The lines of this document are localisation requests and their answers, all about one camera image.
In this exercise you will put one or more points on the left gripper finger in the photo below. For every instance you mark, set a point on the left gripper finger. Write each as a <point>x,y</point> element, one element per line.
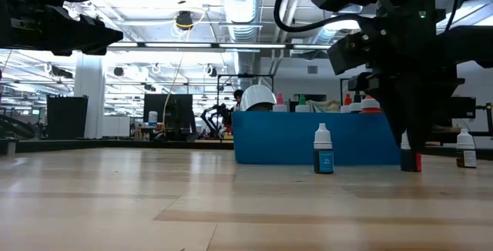
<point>75,25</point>
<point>96,41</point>

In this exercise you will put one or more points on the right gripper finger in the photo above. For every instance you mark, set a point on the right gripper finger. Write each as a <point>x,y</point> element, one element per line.
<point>420,120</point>

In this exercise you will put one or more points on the small dropper bottle red label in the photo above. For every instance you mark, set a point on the small dropper bottle red label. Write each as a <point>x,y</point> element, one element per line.
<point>410,162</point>

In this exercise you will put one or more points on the large orange food coloring bottle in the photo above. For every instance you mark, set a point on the large orange food coloring bottle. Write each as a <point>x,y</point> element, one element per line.
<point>370,104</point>

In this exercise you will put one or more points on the small dropper bottle white label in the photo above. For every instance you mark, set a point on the small dropper bottle white label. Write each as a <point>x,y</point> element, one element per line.
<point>466,158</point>

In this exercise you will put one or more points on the large red food coloring bottle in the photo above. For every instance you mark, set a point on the large red food coloring bottle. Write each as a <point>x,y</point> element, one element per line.
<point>346,102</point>

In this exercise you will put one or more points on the small dropper bottle blue label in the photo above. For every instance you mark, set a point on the small dropper bottle blue label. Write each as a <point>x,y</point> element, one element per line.
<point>323,162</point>

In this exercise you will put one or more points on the large green food coloring bottle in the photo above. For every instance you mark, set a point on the large green food coloring bottle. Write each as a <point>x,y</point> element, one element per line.
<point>302,106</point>

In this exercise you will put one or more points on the large pink food coloring bottle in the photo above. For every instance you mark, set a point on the large pink food coloring bottle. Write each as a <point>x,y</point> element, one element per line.
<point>280,106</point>

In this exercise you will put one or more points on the blue plastic bin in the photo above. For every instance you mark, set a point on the blue plastic bin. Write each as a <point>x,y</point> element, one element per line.
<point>277,139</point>

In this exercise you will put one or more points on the black background robot arm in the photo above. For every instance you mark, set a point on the black background robot arm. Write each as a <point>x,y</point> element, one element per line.
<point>215,118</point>

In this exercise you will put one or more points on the black box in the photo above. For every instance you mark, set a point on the black box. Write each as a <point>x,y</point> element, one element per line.
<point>468,107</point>

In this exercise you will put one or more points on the black cabinet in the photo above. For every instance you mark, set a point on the black cabinet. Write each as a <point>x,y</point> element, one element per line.
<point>67,116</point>

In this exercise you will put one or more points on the white container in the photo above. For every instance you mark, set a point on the white container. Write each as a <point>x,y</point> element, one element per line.
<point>153,118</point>

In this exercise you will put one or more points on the dark background monitor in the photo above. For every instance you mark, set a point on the dark background monitor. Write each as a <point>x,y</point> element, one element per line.
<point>173,112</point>

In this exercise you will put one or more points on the black overhead beam with lights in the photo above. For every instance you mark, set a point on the black overhead beam with lights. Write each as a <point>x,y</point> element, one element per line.
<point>215,45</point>

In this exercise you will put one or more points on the person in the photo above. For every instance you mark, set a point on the person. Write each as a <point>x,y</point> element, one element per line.
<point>239,97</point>

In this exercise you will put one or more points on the black overhead camera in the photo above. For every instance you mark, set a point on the black overhead camera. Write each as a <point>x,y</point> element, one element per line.
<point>184,20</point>

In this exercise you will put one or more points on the black aluminium table frame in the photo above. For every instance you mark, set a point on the black aluminium table frame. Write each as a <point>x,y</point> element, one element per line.
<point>115,145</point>

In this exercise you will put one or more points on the silver ventilation duct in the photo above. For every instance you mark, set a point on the silver ventilation duct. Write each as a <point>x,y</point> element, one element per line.
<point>240,4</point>

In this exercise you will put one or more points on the black background rig frame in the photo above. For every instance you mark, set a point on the black background rig frame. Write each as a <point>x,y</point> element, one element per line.
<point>246,75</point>

